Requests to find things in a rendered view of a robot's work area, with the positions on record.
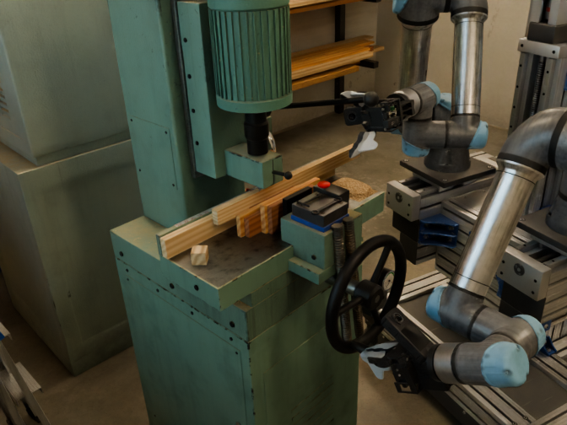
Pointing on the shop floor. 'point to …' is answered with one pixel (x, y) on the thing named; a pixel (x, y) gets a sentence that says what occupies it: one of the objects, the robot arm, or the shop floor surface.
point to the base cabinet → (236, 363)
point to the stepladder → (17, 388)
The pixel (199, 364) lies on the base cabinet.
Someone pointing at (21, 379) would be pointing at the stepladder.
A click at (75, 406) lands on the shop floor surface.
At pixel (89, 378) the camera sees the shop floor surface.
